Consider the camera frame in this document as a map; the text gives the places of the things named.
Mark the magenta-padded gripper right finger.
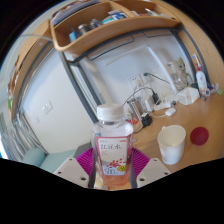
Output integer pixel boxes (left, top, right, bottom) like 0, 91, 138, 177
130, 147, 172, 189

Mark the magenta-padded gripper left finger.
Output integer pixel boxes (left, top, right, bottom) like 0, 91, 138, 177
53, 147, 96, 190

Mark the clear bottle with pink drink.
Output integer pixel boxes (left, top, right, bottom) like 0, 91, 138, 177
91, 102, 135, 189

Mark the white paper cup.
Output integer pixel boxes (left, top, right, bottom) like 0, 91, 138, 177
156, 124, 187, 166

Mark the black charger block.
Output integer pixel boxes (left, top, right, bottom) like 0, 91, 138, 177
140, 112, 154, 128

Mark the flat round red coaster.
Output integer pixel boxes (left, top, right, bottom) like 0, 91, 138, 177
189, 126, 210, 147

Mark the stainless steel mug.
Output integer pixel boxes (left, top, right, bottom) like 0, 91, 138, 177
127, 96, 145, 123

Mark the white power strip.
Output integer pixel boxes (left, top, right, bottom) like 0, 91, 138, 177
152, 100, 173, 112

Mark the white tissue pack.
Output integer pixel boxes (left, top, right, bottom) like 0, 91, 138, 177
175, 86, 201, 107

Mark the white pump lotion bottle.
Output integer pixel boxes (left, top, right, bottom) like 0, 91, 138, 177
191, 53, 209, 98

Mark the wooden tree figurine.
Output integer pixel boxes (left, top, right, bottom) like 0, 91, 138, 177
173, 56, 190, 91

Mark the white desk lamp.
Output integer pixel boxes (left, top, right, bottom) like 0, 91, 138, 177
104, 44, 180, 96

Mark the wooden shelf unit with items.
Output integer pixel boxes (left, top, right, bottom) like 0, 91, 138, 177
49, 0, 183, 57

